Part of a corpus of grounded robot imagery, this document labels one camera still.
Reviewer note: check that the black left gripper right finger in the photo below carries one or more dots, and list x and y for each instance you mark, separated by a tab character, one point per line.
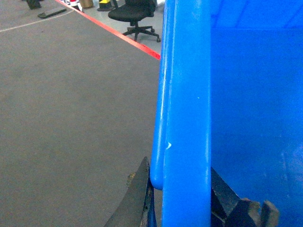
229	210

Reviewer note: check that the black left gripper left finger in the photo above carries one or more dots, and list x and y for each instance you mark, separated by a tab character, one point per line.
137	206

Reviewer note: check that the large blue plastic crate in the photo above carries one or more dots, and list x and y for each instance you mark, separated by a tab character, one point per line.
230	98

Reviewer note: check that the black office chair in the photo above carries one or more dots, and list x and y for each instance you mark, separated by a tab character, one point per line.
134	11

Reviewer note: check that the yellow black striped bollard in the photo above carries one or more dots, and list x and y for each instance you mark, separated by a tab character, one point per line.
105	5

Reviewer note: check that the flat black device on floor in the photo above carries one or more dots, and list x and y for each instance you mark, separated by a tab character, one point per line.
51	12

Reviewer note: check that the black block stack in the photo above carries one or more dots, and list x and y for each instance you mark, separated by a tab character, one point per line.
34	4

